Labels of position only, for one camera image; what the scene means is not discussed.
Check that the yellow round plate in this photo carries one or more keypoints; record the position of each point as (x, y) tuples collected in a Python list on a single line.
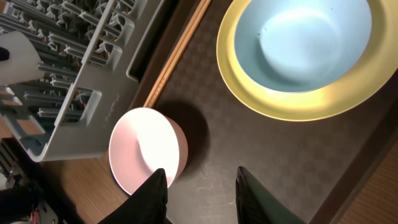
[(375, 68)]

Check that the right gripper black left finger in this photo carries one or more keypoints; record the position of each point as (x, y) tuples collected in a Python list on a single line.
[(147, 205)]

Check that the white cup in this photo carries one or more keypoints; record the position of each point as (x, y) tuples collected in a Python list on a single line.
[(22, 65)]

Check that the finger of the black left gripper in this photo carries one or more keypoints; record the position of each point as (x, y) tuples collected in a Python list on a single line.
[(4, 54)]

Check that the wooden chopstick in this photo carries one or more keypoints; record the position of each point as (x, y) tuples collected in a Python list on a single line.
[(178, 22), (176, 53)]

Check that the pink bowl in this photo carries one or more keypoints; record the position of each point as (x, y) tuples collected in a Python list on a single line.
[(142, 141)]

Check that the light blue bowl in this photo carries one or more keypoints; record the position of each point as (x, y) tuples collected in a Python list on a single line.
[(301, 45)]

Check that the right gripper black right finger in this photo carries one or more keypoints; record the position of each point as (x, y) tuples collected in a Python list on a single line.
[(255, 204)]

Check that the grey dishwasher rack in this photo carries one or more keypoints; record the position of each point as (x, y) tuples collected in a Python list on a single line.
[(91, 54)]

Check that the dark brown serving tray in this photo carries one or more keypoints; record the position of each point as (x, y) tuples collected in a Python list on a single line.
[(314, 168)]

